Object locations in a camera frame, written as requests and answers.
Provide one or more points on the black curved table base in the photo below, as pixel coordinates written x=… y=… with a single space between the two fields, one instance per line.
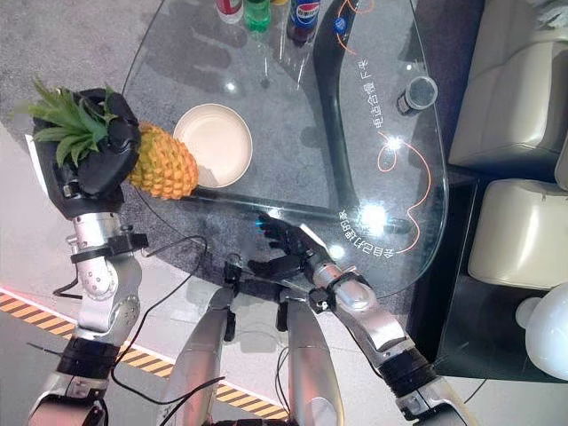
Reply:
x=330 y=89

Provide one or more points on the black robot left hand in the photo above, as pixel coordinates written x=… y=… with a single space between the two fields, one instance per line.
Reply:
x=104 y=171

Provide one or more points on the clear bottle with red label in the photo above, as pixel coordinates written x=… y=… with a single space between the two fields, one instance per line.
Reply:
x=230 y=9

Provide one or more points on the yellow black hazard tape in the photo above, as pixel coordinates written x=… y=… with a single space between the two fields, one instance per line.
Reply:
x=146 y=359

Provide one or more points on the dark cola bottle blue label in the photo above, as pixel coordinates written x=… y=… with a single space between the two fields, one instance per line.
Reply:
x=303 y=20

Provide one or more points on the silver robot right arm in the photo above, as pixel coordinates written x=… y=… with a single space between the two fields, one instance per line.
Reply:
x=377 y=319

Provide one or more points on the yellow pineapple with green leaves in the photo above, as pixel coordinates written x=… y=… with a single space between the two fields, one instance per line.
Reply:
x=164 y=164

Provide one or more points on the silver robot leg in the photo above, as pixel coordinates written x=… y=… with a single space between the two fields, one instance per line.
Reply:
x=310 y=364
x=199 y=355

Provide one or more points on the silver robot left leg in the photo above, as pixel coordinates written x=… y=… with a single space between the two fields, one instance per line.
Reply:
x=199 y=355

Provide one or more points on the grey carpet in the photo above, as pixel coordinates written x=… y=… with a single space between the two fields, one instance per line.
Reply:
x=89 y=44

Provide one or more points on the white round lamp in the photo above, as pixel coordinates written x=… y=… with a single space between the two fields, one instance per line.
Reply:
x=548 y=328

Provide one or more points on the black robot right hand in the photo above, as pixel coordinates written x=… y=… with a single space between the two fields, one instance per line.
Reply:
x=293 y=244

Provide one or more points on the yellow bottle cap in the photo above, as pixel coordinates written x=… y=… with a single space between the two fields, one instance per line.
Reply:
x=278 y=2

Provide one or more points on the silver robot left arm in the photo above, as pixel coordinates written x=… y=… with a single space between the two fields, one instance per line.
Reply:
x=104 y=288

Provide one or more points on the cream round plate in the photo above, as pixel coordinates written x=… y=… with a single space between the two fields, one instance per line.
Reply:
x=215 y=146

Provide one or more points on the cream leather sofa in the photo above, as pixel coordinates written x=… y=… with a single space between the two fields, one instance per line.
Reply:
x=510 y=84

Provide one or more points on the silver robot right leg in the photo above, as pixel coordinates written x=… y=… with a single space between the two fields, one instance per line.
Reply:
x=310 y=364

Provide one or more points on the dark metal can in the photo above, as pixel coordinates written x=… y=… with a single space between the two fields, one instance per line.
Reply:
x=417 y=95

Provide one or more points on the black side table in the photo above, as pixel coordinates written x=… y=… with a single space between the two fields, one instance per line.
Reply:
x=470 y=328

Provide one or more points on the cream leather sofa cushion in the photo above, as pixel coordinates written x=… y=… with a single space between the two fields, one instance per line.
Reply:
x=519 y=231

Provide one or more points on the green plastic bottle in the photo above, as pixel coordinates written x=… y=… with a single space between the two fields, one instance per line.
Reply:
x=257 y=13

